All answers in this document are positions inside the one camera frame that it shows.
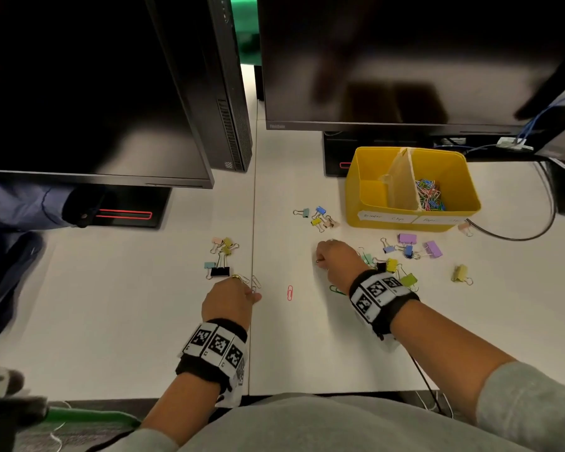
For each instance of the person's left forearm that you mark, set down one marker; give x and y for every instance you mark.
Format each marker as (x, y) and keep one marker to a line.
(179, 409)

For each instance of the small light teal binder clip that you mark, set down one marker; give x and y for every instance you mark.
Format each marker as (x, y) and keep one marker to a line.
(209, 265)

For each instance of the person's right hand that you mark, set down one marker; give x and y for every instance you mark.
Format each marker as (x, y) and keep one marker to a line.
(343, 265)

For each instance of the black wristband with markers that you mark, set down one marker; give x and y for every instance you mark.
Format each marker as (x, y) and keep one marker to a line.
(212, 345)
(381, 296)

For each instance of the green cloth strip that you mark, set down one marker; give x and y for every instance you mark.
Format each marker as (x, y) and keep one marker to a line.
(94, 418)

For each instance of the small yellow binder clip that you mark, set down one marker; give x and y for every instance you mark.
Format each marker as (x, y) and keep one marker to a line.
(226, 251)
(227, 242)
(316, 222)

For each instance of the white paper clip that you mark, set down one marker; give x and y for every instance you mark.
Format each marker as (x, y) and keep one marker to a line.
(255, 283)

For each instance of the large mint green binder clip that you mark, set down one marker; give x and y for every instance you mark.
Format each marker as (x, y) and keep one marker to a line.
(366, 258)

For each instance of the small mint green binder clip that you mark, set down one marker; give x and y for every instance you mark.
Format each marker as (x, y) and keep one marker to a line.
(304, 212)

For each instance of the lime green binder clip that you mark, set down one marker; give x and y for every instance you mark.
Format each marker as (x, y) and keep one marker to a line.
(408, 280)

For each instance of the dark blue binder clip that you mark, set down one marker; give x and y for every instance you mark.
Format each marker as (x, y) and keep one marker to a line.
(408, 251)

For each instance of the light blue binder clip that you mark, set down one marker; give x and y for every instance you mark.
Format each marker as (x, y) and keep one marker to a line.
(389, 249)

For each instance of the large black binder clip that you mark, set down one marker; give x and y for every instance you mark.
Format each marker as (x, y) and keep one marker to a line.
(220, 271)
(381, 267)

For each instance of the person's gray sweatshirt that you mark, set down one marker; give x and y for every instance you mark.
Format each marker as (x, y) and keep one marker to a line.
(334, 423)

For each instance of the pink paper clip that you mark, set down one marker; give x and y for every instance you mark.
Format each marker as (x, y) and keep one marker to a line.
(289, 292)

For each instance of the purple binder clip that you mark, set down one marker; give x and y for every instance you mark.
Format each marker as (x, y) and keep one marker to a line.
(407, 238)
(433, 249)

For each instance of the heap of sorted paper clips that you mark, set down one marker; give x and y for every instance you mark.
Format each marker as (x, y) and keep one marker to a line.
(429, 195)

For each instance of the small rose gold binder clip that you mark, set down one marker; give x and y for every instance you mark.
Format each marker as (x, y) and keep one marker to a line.
(463, 226)

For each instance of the person's left hand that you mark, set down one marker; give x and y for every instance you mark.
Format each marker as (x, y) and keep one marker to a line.
(228, 303)

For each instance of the black desktop computer tower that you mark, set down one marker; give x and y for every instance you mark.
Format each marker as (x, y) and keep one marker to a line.
(216, 79)

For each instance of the yellow divided plastic bin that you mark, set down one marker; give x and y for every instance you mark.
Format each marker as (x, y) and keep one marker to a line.
(367, 197)

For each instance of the small pink binder clip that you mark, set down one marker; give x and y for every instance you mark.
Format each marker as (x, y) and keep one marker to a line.
(332, 223)
(216, 241)

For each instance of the small blue binder clip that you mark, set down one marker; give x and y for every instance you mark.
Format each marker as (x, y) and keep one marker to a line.
(320, 210)

